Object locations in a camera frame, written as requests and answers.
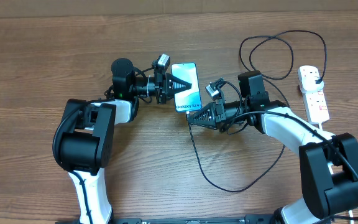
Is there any Samsung Galaxy smartphone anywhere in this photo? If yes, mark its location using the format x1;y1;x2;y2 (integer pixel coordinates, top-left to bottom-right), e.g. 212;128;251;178
171;62;202;113

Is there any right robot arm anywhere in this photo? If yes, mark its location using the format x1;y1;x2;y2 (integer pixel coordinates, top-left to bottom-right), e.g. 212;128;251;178
187;71;358;223

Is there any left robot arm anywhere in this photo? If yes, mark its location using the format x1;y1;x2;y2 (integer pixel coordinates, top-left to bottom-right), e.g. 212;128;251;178
52;54;195;223

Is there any white charger plug adapter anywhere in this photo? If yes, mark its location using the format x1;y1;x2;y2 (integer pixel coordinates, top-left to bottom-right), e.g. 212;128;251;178
300;77;324;94

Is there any white power strip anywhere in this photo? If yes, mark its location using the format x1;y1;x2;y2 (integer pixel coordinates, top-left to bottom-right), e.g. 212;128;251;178
297;65;329;126

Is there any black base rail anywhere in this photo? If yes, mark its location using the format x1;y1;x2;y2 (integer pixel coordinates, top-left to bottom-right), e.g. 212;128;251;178
107;214;280;224

